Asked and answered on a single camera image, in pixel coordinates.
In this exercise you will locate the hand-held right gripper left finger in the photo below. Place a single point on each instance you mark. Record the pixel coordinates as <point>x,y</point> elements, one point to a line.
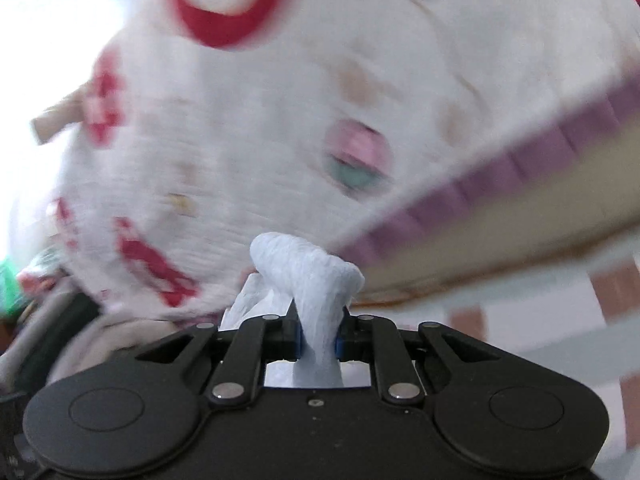
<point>297,342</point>

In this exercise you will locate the checked dog print rug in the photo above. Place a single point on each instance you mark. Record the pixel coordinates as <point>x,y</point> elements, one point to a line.
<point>525,310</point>

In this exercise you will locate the beige bed base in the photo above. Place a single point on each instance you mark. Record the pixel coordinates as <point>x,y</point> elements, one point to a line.
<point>525,220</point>

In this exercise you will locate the stack of folded clothes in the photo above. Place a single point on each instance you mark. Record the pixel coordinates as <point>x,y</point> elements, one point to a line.
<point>75,340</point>

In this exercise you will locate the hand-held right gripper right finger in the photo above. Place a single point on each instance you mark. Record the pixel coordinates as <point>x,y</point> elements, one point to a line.
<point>340,345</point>

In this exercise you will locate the green plastic bag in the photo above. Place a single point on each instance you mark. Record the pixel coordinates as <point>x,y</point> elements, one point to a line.
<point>7,285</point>

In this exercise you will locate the light grey sweatshirt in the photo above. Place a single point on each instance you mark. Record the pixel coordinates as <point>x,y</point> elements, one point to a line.
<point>305,270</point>

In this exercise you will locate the bear printed white quilt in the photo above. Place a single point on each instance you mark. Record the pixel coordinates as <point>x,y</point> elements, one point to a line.
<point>250,135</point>

